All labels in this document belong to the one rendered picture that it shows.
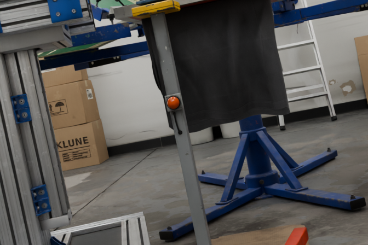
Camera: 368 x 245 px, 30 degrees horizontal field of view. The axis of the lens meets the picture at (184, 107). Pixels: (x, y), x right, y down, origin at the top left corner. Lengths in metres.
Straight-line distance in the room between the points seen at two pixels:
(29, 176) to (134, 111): 4.99
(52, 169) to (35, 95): 0.24
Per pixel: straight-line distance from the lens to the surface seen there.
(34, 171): 2.23
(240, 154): 3.59
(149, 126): 7.15
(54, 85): 6.91
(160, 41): 2.10
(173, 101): 2.06
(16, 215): 2.20
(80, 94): 6.79
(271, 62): 2.35
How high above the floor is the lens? 0.74
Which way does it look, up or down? 3 degrees down
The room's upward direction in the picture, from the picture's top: 11 degrees counter-clockwise
